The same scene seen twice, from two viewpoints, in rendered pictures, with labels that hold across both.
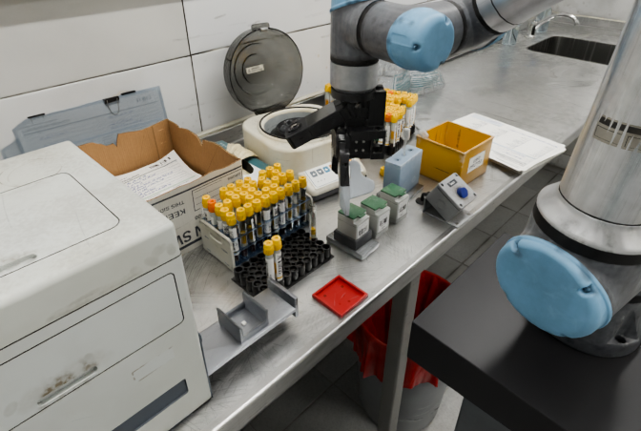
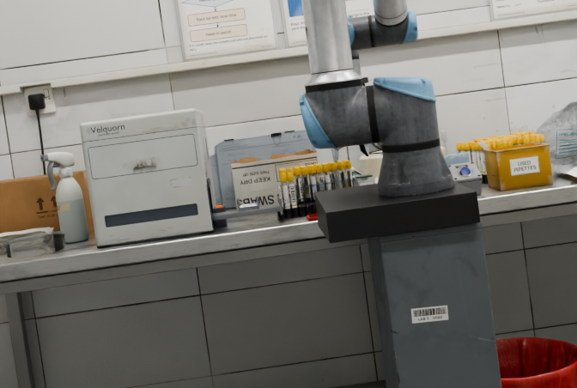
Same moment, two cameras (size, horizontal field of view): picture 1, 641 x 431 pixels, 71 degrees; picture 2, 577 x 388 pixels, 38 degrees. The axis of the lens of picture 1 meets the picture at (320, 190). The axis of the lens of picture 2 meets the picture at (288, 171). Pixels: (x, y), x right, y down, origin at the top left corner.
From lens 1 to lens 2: 168 cm
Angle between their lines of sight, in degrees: 50
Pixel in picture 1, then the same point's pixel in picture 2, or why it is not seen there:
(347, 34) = not seen: hidden behind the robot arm
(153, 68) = not seen: hidden behind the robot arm
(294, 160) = (370, 166)
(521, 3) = (376, 5)
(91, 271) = (160, 118)
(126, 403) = (166, 197)
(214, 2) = (363, 69)
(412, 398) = not seen: outside the picture
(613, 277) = (315, 100)
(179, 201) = (266, 170)
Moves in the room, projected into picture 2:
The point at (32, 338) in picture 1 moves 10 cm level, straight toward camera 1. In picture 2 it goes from (136, 137) to (128, 137)
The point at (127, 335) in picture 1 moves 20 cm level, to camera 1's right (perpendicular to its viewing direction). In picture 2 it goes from (170, 156) to (227, 150)
